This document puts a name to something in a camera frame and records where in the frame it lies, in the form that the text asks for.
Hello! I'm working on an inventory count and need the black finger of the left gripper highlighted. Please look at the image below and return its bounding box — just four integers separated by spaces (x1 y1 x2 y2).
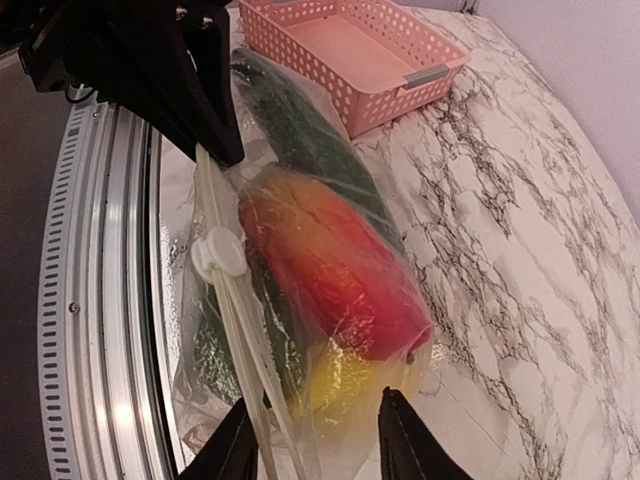
18 1 244 166

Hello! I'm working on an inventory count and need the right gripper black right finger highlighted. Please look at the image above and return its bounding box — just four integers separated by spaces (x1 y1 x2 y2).
378 387 472 480

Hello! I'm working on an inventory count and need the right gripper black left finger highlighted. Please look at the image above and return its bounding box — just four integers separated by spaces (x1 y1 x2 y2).
176 398 259 480

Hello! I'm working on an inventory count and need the dark green fake avocado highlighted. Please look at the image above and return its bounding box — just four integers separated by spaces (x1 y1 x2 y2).
193 275 306 405

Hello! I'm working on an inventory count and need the green fake cucumber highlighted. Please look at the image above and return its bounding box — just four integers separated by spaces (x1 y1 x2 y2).
231 48 406 255

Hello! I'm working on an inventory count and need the clear zip top bag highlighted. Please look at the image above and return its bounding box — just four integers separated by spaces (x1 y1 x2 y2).
173 48 432 479

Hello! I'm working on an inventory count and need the red orange fake mango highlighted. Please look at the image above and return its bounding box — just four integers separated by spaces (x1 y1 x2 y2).
239 166 431 360

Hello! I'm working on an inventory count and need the yellow fake lemon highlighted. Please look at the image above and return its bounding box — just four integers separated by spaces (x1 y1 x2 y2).
288 341 420 420

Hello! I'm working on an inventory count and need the pink perforated plastic basket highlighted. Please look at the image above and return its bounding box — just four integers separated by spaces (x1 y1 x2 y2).
239 0 470 137

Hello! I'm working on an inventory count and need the front aluminium rail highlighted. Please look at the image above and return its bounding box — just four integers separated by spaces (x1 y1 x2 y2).
37 91 185 479

